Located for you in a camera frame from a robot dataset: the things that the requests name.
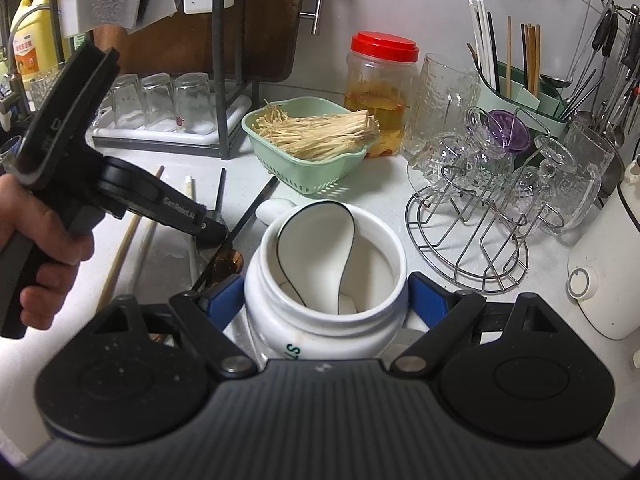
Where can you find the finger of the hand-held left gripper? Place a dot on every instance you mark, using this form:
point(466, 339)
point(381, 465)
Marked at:
point(185, 215)

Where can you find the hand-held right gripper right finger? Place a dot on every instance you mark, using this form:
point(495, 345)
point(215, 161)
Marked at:
point(425, 300)

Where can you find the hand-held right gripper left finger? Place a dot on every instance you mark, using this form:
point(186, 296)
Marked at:
point(225, 300)

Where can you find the black chopstick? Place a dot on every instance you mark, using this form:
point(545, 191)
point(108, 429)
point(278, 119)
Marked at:
point(219, 190)

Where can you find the white ceramic jar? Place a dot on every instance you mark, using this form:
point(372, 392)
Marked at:
point(277, 320)

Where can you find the wooden chopstick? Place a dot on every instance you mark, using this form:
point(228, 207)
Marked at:
point(127, 235)

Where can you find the row of hanging steel utensils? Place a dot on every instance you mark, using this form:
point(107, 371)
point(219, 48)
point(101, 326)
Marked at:
point(607, 30)

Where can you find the person's left hand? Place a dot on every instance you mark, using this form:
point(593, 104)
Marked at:
point(30, 215)

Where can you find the tall steel faucet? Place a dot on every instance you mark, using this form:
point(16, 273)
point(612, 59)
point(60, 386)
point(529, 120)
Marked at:
point(15, 82)

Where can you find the clear drinking glass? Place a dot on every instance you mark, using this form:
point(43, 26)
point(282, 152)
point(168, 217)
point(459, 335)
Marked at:
point(194, 105)
point(159, 102)
point(127, 102)

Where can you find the yellow oil bottle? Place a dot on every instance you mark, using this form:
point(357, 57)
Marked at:
point(32, 57)

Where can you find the white spoon with black rim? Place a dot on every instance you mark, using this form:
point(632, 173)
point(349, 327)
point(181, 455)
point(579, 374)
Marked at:
point(320, 240)

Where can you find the white drip tray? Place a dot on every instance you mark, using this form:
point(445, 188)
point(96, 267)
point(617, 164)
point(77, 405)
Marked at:
point(235, 110)

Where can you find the green plastic basket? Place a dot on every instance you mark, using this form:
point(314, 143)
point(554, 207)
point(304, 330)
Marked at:
point(300, 175)

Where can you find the bundle of dried beige strands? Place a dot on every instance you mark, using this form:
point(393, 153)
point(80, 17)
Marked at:
point(320, 135)

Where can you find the dark metal dish rack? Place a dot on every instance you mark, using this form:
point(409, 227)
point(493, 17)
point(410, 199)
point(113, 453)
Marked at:
point(216, 60)

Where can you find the white electric cooker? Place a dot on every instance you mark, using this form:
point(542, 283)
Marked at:
point(610, 270)

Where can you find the purple round plastic piece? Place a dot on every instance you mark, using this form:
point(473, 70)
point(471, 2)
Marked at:
point(515, 135)

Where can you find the set of textured glass mugs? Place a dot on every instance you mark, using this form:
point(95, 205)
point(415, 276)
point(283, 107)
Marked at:
point(440, 100)

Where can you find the green utensil holder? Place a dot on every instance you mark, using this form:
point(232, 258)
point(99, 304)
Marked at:
point(492, 102)

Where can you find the wooden cutting board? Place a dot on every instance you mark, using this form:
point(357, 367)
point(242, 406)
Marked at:
point(260, 20)

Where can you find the red-lid plastic jar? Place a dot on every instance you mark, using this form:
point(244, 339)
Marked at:
point(382, 90)

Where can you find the bunch of assorted chopsticks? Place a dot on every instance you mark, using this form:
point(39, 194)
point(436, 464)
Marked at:
point(481, 40)

